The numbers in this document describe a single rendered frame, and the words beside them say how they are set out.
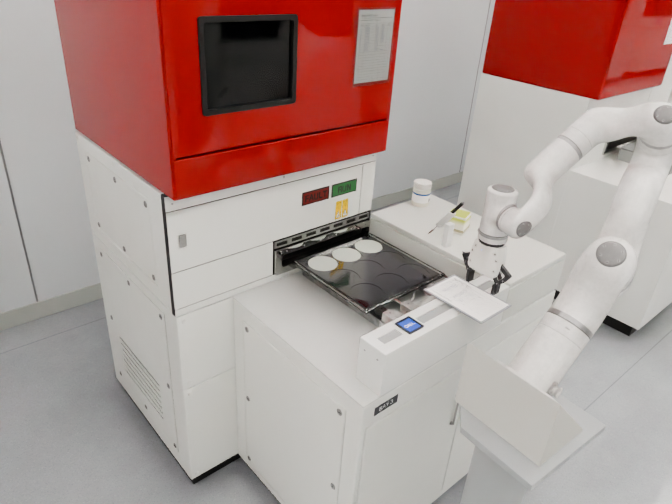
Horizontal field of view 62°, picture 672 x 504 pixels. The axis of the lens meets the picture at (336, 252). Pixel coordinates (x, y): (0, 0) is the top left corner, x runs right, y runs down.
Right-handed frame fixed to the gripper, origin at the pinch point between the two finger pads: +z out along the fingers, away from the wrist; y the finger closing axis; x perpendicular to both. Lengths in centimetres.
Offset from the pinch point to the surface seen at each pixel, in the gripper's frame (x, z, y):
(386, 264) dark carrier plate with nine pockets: -5.6, 7.3, -34.1
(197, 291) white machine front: -65, 9, -58
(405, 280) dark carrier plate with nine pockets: -8.0, 7.2, -23.0
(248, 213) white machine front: -46, -13, -58
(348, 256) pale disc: -12.8, 7.2, -45.7
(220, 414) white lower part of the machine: -59, 64, -58
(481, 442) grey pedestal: -38, 15, 31
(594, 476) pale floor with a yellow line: 60, 97, 36
